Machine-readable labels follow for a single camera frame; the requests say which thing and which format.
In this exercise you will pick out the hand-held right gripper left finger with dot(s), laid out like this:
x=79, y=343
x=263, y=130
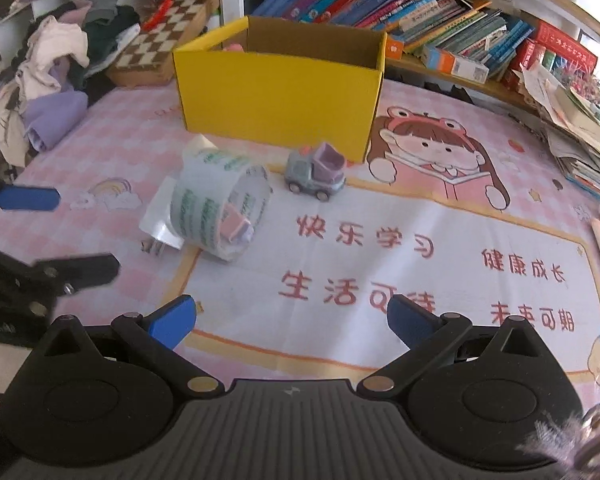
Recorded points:
x=172, y=321

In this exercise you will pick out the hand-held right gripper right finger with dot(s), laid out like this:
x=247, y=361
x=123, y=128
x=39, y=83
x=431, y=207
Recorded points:
x=407, y=320

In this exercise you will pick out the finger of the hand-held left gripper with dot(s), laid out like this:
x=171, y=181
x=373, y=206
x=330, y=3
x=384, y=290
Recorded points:
x=77, y=270
x=27, y=199

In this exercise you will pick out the clear tape roll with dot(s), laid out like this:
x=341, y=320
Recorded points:
x=200, y=200

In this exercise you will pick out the grey purple toy truck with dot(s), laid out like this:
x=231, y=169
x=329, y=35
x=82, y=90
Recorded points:
x=312, y=175

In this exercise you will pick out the yellow cardboard box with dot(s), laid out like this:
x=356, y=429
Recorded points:
x=280, y=100

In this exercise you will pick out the pink printed desk mat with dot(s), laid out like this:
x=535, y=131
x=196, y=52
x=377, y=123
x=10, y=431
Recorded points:
x=380, y=240

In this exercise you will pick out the purple garment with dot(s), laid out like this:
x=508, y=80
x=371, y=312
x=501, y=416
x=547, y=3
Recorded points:
x=55, y=112

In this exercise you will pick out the pink purple eraser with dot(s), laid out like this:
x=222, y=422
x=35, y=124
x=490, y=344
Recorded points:
x=236, y=225

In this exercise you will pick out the cream garment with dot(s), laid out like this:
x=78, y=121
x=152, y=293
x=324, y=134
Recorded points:
x=55, y=47

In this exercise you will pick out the dark green garment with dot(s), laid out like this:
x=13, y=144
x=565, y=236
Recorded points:
x=111, y=27

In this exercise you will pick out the wooden chessboard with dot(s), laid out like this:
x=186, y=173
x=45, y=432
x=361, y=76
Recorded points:
x=165, y=42

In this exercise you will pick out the grey garment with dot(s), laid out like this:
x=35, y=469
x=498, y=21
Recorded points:
x=97, y=2

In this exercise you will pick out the red tassel ornament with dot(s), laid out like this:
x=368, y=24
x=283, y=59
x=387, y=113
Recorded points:
x=162, y=7

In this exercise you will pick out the pink object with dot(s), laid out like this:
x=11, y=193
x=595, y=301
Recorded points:
x=234, y=47

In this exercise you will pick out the orange white small box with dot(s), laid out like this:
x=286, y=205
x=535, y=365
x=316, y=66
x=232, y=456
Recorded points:
x=394, y=46
x=455, y=64

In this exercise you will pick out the pile of loose papers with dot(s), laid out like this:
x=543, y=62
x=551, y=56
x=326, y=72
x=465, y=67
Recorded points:
x=580, y=120

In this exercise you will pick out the red thick dictionary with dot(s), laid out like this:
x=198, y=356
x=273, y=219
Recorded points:
x=560, y=44

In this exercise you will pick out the row of leaning books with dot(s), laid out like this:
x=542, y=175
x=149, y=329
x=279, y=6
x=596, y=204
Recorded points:
x=380, y=0

